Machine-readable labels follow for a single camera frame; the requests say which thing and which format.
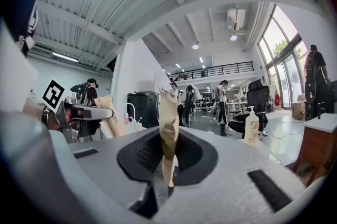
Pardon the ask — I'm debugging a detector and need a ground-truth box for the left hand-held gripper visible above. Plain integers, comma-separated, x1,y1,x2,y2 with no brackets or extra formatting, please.
42,80,114,144

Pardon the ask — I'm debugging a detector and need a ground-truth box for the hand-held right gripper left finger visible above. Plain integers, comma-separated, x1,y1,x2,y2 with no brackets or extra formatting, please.
49,126,169,224

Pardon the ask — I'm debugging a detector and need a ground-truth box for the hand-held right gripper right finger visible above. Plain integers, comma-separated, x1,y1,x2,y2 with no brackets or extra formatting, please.
155,126,310,224

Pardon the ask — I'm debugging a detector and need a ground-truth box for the curved white faucet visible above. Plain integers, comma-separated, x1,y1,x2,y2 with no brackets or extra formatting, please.
123,102,136,126

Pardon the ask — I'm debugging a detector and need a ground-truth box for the black equipment cabinet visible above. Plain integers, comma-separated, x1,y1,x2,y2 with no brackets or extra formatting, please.
127,91,161,129

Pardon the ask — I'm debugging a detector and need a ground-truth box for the pale pump soap bottle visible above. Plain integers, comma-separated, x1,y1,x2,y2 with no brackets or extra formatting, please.
244,105,260,145

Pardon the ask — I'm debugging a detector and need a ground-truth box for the ceiling strip light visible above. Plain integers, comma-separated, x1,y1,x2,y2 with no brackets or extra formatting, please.
52,51,80,63

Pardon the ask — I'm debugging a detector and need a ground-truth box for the black mesh office chair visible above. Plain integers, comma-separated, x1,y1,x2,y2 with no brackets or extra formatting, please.
178,84,203,128

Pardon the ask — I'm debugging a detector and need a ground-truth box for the black padded office chair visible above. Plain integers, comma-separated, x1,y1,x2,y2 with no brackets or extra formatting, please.
227,79,271,140

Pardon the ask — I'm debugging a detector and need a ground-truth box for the wooden cabinet with white top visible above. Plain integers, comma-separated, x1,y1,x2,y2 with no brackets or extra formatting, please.
292,112,337,187

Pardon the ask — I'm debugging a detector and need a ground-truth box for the cardboard box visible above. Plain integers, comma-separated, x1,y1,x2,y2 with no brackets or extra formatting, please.
291,93,306,120

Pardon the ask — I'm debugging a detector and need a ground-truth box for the pale cloth on chair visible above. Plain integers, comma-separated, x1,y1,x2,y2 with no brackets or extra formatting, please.
190,84,203,100

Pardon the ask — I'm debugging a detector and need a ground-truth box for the small black faucet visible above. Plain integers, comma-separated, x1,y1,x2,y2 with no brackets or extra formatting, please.
317,102,326,120

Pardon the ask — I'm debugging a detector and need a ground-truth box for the person's black t-shirt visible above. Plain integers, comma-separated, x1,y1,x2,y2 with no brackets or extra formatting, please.
0,0,39,58

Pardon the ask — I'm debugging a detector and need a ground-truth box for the large glass window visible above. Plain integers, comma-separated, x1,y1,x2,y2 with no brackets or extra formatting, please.
257,3,309,110

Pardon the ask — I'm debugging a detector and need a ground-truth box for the white air conditioner unit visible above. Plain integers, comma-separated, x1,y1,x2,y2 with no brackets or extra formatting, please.
226,7,247,32

